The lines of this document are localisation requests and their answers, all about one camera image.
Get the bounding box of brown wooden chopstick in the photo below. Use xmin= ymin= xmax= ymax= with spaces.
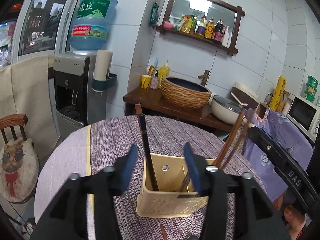
xmin=135 ymin=103 xmax=143 ymax=116
xmin=213 ymin=110 xmax=246 ymax=168
xmin=221 ymin=112 xmax=254 ymax=170
xmin=160 ymin=224 xmax=168 ymax=240

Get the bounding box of black chopstick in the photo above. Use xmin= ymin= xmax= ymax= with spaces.
xmin=138 ymin=114 xmax=159 ymax=191

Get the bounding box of person's hand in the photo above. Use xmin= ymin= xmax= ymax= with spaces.
xmin=284 ymin=205 xmax=306 ymax=240

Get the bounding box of purple floral cloth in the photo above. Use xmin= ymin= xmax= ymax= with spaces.
xmin=242 ymin=108 xmax=315 ymax=202

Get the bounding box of cat print cushion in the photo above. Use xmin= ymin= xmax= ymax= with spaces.
xmin=1 ymin=137 xmax=40 ymax=204

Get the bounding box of white microwave oven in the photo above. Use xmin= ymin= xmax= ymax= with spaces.
xmin=287 ymin=96 xmax=319 ymax=143

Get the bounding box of beige plastic utensil holder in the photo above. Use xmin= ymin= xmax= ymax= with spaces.
xmin=136 ymin=153 xmax=208 ymax=218

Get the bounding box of yellow roll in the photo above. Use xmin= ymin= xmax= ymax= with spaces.
xmin=268 ymin=76 xmax=286 ymax=111

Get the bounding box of cream frying pan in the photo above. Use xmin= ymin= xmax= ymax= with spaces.
xmin=211 ymin=95 xmax=245 ymax=125

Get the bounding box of wooden chair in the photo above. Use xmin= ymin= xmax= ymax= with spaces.
xmin=0 ymin=114 xmax=28 ymax=144

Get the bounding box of water dispenser machine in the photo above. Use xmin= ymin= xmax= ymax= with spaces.
xmin=54 ymin=52 xmax=107 ymax=140

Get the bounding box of purple striped tablecloth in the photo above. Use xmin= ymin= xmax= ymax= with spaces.
xmin=86 ymin=115 xmax=267 ymax=240

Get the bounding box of woven pattern basin sink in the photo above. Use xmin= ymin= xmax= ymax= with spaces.
xmin=161 ymin=77 xmax=212 ymax=109

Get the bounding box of dark wooden counter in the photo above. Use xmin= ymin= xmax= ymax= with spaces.
xmin=123 ymin=87 xmax=233 ymax=133

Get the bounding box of bronze faucet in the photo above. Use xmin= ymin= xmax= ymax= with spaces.
xmin=197 ymin=69 xmax=210 ymax=87

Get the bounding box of yellow mug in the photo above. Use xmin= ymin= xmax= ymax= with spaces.
xmin=140 ymin=75 xmax=152 ymax=89

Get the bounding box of yellow soap dispenser bottle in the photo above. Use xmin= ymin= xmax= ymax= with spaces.
xmin=158 ymin=60 xmax=170 ymax=89

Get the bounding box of blue water jug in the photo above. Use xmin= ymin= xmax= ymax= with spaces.
xmin=69 ymin=0 xmax=118 ymax=50

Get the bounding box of wooden framed wall mirror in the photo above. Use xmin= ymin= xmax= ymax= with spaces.
xmin=157 ymin=0 xmax=245 ymax=56

